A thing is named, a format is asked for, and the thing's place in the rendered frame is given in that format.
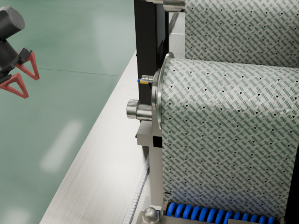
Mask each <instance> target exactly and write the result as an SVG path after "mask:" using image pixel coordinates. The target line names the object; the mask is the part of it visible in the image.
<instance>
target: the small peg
mask: <svg viewBox="0 0 299 224"><path fill-rule="evenodd" d="M153 79H154V76H152V75H142V77H141V80H142V82H147V83H149V82H150V83H152V82H153Z"/></svg>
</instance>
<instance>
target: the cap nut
mask: <svg viewBox="0 0 299 224"><path fill-rule="evenodd" d="M141 224H160V221H159V217H158V213H157V211H156V209H155V208H153V207H147V208H146V209H145V210H144V213H143V216H142V223H141Z"/></svg>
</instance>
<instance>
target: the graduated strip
mask: <svg viewBox="0 0 299 224"><path fill-rule="evenodd" d="M149 173H150V159H149V152H148V154H147V157H146V160H145V162H144V165H143V168H142V171H141V174H140V176H139V179H138V181H137V184H136V187H135V190H134V192H133V195H132V198H131V200H130V203H129V206H128V208H127V211H126V214H125V217H124V219H123V222H122V224H132V222H133V219H134V216H135V213H136V210H137V207H138V204H139V201H140V199H141V196H142V193H143V190H144V187H145V184H146V181H147V178H148V176H149Z"/></svg>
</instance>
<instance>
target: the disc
mask: <svg viewBox="0 0 299 224"><path fill-rule="evenodd" d="M170 58H175V57H174V54H173V53H172V52H168V53H167V55H166V56H165V59H164V62H163V66H162V71H161V75H160V81H159V89H158V126H159V128H160V130H161V131H162V90H163V82H164V77H165V72H166V67H167V64H168V62H169V60H170Z"/></svg>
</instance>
